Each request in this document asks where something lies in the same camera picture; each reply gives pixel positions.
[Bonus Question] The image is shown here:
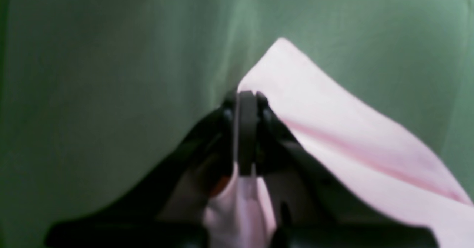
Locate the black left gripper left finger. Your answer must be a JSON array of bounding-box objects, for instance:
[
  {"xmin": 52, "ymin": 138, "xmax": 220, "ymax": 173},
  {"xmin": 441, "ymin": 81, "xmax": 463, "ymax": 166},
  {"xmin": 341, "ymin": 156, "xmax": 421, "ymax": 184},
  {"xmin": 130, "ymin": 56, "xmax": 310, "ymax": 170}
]
[{"xmin": 45, "ymin": 91, "xmax": 256, "ymax": 248}]

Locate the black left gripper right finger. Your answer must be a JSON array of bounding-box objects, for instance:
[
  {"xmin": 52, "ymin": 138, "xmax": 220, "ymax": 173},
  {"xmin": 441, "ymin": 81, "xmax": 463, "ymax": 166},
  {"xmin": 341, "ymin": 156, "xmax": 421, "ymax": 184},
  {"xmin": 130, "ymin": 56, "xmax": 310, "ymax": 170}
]
[{"xmin": 256, "ymin": 92, "xmax": 439, "ymax": 248}]

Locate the pink t-shirt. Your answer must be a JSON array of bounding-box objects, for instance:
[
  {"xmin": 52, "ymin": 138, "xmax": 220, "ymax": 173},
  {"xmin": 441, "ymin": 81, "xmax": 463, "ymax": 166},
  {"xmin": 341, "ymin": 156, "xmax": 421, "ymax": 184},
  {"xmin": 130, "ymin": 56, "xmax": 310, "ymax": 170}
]
[{"xmin": 203, "ymin": 37, "xmax": 474, "ymax": 248}]

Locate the green table cloth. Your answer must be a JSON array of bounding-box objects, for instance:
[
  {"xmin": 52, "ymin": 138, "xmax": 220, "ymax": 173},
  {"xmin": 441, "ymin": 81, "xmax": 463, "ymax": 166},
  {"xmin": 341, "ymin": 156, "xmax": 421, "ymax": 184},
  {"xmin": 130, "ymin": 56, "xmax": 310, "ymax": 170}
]
[{"xmin": 1, "ymin": 0, "xmax": 473, "ymax": 248}]

